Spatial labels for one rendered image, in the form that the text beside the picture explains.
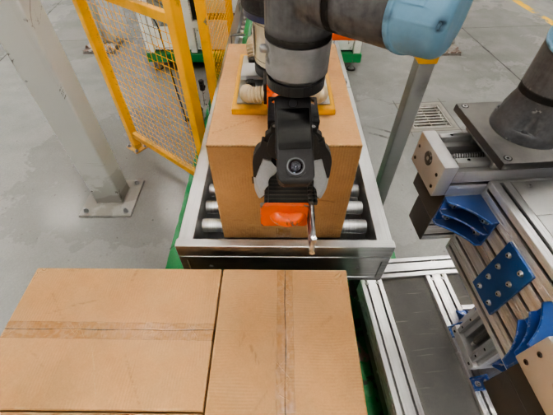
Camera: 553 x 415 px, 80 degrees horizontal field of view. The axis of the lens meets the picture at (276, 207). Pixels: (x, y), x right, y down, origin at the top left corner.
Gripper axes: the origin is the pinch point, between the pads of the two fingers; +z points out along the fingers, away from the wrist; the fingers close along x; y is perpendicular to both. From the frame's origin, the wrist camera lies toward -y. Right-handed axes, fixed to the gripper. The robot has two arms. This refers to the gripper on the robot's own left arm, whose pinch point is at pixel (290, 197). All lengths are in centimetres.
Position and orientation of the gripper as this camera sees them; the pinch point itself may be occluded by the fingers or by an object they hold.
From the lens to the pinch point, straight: 54.1
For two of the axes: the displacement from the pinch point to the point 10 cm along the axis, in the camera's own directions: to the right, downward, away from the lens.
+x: -10.0, -0.1, -0.1
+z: -0.1, 6.5, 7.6
